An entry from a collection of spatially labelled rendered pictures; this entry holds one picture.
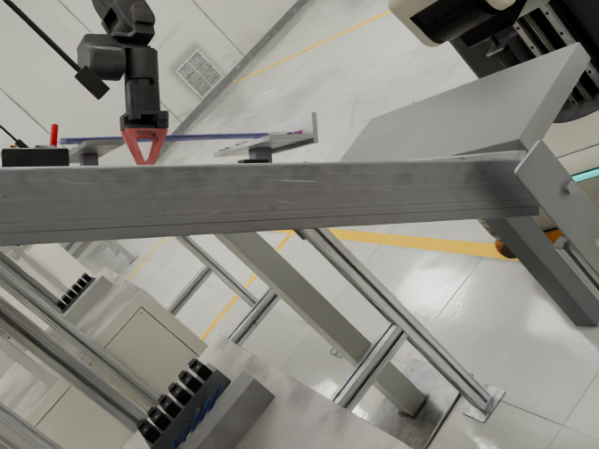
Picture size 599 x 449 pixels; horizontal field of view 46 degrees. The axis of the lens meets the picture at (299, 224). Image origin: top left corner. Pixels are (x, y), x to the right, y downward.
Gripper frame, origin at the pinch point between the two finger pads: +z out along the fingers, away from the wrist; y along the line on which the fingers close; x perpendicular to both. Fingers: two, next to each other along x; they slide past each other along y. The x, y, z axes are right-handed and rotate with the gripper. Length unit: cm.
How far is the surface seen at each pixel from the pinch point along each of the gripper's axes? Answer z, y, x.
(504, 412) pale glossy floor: 56, -6, 78
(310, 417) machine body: 34, 37, 13
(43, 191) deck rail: 3, 60, -20
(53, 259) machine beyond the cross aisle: 52, -441, 11
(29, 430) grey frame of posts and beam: 22, 63, -22
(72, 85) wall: -122, -750, 61
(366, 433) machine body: 32, 49, 14
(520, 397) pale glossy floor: 53, -5, 81
